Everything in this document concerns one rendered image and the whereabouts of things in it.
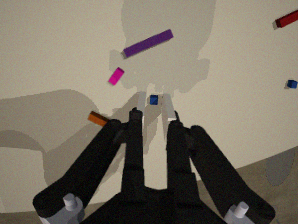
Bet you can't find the short magenta rod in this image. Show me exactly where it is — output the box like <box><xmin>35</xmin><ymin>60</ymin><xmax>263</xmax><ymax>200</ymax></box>
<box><xmin>109</xmin><ymin>67</ymin><xmax>125</xmax><ymax>85</ymax></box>

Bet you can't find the red rod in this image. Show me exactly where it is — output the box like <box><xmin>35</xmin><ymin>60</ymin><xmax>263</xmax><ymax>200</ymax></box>
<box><xmin>275</xmin><ymin>10</ymin><xmax>298</xmax><ymax>28</ymax></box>

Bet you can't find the purple rod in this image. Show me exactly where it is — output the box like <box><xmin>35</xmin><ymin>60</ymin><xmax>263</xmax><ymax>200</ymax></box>
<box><xmin>123</xmin><ymin>29</ymin><xmax>173</xmax><ymax>57</ymax></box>

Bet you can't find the orange rod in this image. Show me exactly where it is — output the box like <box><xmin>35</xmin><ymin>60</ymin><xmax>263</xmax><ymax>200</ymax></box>
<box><xmin>88</xmin><ymin>111</ymin><xmax>110</xmax><ymax>127</ymax></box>

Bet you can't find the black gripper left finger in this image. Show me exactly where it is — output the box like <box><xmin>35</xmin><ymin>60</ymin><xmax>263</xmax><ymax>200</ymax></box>
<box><xmin>33</xmin><ymin>91</ymin><xmax>147</xmax><ymax>224</ymax></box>

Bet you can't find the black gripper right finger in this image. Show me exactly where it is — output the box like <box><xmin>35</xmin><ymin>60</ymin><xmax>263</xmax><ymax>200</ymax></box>
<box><xmin>161</xmin><ymin>93</ymin><xmax>276</xmax><ymax>224</ymax></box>

